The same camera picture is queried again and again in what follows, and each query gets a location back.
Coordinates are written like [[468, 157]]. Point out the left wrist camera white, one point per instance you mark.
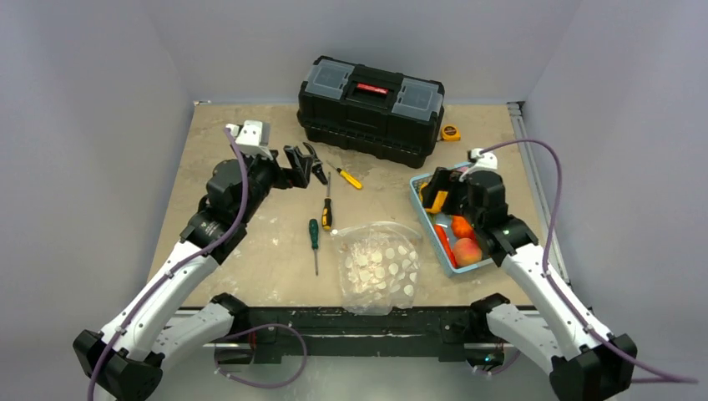
[[252, 137]]

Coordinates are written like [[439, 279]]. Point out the peach apple fruit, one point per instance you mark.
[[467, 252]]

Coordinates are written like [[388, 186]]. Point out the green handled screwdriver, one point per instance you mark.
[[313, 231]]

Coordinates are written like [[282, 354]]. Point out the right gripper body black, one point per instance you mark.
[[442, 189]]

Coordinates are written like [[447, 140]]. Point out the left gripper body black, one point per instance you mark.
[[271, 175]]

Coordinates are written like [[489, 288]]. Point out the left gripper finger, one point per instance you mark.
[[316, 168], [299, 172]]

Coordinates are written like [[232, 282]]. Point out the yellow tape measure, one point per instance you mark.
[[450, 132]]

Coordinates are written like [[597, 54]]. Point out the black plastic toolbox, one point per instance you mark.
[[391, 116]]

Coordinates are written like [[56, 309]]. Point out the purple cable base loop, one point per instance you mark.
[[268, 357]]

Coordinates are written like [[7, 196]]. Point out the clear zip top bag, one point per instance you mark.
[[379, 267]]

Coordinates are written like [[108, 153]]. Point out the black yellow screwdriver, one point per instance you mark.
[[326, 217]]

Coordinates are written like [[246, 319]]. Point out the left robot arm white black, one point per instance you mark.
[[127, 358]]

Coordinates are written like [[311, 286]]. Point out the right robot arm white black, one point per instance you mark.
[[582, 357]]

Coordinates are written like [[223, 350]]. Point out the small yellow screwdriver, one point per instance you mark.
[[346, 176]]

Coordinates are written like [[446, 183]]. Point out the light blue plastic basket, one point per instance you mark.
[[430, 222]]

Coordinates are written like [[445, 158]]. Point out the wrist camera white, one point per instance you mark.
[[252, 137], [480, 159]]

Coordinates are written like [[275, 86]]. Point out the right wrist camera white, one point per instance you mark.
[[480, 159]]

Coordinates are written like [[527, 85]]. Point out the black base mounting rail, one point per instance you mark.
[[448, 334]]

